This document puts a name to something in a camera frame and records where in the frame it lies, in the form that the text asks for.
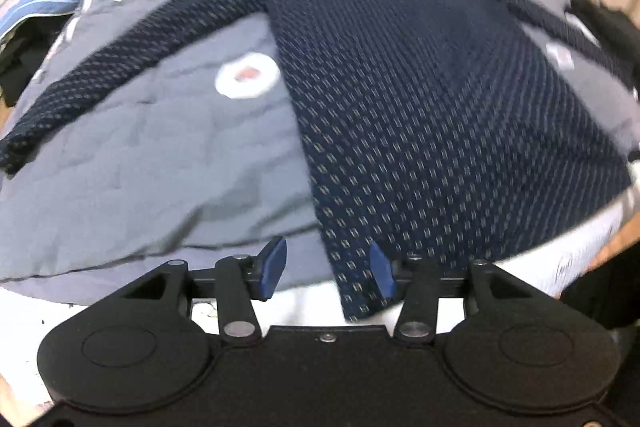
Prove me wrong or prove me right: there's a navy patterned sweater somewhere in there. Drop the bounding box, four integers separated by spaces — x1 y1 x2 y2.
0 0 640 324

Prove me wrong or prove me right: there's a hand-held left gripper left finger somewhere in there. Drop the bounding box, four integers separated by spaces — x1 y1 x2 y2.
120 237 288 344

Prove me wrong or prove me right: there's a grey quilted bedspread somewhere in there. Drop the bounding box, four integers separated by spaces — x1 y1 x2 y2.
0 0 640 303

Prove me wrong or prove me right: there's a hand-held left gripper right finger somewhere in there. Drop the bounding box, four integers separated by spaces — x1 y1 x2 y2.
370 243 538 344

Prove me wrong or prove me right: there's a black bag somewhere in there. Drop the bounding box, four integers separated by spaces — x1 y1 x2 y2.
0 14 66 108

